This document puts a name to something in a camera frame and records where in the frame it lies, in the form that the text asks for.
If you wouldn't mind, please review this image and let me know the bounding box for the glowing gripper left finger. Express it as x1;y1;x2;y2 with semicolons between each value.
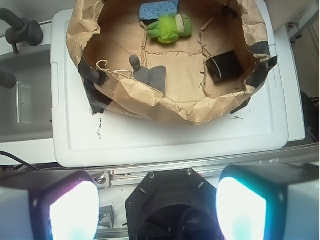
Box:
0;170;100;240

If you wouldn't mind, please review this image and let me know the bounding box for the grey plush elephant toy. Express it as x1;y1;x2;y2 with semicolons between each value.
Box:
129;55;167;94

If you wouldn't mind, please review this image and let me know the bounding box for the green plush frog toy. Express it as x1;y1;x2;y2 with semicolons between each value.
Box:
146;13;193;44

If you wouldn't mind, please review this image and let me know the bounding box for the black cable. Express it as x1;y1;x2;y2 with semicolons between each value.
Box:
0;150;61;171

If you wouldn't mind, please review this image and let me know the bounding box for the blue sponge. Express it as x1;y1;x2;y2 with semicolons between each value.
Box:
138;0;180;21

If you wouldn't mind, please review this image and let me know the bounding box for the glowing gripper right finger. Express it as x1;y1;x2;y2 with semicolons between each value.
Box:
216;163;320;240

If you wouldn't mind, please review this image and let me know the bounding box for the black box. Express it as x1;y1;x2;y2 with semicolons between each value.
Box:
205;50;244;84

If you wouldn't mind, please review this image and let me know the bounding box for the brown paper bag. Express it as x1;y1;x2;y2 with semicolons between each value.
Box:
66;0;278;126

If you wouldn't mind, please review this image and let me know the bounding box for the white plastic bin lid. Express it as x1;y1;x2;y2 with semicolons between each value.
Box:
51;9;289;168

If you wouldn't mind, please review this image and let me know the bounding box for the grey faucet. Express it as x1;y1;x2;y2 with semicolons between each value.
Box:
0;8;44;55

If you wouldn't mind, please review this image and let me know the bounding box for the black octagonal mount plate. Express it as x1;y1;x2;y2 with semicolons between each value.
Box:
125;168;224;240

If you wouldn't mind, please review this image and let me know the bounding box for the aluminium rail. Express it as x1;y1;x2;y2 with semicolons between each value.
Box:
87;143;320;188

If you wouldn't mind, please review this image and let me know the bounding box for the white sink basin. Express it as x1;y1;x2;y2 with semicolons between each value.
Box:
0;44;53;143

